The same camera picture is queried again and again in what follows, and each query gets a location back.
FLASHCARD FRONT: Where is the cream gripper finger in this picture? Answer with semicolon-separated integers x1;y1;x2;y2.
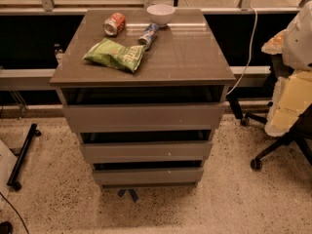
264;71;312;137
261;29;287;55

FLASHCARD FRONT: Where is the grey drawer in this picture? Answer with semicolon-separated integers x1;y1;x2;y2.
80;141;213;164
62;104;224;133
93;168;204;186

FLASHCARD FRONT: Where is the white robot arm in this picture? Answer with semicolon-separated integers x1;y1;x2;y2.
261;1;312;137

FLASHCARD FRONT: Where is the grey top drawer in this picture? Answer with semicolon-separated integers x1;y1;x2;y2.
62;104;224;133

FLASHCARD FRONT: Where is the grey drawer cabinet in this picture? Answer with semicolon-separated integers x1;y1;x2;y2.
50;9;235;188

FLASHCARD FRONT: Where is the grey bottom drawer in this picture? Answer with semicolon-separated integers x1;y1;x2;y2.
93;168;204;186

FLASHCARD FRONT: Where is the black office chair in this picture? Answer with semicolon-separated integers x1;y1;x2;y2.
241;55;312;171

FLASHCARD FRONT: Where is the white bowl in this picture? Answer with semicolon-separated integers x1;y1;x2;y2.
146;4;176;27

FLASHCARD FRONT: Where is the orange soda can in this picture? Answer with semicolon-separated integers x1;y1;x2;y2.
103;13;126;36

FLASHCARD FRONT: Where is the green chip bag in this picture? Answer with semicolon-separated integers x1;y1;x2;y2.
83;38;145;73

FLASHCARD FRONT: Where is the blue tape cross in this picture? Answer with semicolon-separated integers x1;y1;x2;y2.
117;188;139;204

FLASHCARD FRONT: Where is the black wheeled stand leg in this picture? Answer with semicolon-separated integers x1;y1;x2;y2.
7;124;41;191

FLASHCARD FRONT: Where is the white panel at left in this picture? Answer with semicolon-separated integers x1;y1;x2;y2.
0;139;18;211

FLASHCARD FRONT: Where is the white cable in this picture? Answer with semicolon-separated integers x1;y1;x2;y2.
226;7;258;96

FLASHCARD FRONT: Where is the black floor cable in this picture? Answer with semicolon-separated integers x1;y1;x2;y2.
0;192;30;234

